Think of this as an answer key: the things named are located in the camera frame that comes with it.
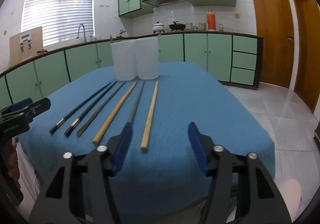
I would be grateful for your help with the white two-compartment utensil holder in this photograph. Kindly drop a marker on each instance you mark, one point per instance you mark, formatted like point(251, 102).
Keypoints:
point(138, 58)

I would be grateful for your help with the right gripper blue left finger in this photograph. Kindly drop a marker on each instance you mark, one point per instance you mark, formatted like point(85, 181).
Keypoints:
point(61, 199)

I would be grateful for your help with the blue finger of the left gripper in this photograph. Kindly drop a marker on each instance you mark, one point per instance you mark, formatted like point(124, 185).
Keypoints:
point(33, 110)
point(17, 106)

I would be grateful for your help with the wooden door left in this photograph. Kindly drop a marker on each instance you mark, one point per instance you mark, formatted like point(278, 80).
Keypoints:
point(275, 25)

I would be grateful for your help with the black wok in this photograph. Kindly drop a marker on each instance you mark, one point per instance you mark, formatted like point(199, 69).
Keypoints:
point(176, 26)

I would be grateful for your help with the dark grey chopstick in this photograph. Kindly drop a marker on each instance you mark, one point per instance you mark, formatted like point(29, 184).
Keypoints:
point(96, 113)

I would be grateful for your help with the cardboard box with label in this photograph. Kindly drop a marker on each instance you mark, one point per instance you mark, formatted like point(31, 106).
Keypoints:
point(25, 45)

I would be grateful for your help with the grey metal chopstick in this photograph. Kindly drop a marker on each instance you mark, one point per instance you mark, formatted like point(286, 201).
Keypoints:
point(135, 105)

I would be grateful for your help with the red cloth on counter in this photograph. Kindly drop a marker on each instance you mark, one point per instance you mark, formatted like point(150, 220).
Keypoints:
point(41, 51)

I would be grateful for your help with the person's left hand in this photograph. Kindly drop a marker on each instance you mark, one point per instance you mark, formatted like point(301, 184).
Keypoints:
point(12, 160)

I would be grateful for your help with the black chopstick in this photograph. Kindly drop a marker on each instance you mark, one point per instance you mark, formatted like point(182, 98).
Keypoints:
point(74, 110)
point(86, 111)

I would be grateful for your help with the green lower kitchen cabinets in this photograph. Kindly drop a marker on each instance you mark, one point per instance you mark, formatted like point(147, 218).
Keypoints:
point(233, 59)

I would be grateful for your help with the orange thermos flask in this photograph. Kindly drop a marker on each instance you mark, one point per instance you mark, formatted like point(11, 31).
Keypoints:
point(210, 19)

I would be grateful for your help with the glass jar on counter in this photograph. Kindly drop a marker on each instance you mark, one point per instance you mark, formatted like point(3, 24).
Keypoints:
point(221, 28)

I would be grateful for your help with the small kettle on counter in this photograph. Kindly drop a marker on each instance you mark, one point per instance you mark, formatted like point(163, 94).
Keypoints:
point(121, 33)

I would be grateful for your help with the white enamel pot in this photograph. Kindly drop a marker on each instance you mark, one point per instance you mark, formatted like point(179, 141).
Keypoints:
point(158, 28)

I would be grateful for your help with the wooden door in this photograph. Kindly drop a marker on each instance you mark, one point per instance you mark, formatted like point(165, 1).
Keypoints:
point(275, 25)
point(307, 81)

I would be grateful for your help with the wooden door right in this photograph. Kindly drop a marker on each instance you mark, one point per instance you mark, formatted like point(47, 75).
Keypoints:
point(307, 81)

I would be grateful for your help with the blue tablecloth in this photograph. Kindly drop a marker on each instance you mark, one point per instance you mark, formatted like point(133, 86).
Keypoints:
point(160, 174)

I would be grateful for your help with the window with white blinds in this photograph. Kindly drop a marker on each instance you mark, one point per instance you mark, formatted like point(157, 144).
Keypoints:
point(61, 20)

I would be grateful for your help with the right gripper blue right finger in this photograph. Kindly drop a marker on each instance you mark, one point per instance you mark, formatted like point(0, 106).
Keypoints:
point(258, 200)

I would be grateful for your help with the light wooden chopstick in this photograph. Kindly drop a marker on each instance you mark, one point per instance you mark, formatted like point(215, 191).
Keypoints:
point(148, 124)
point(96, 140)

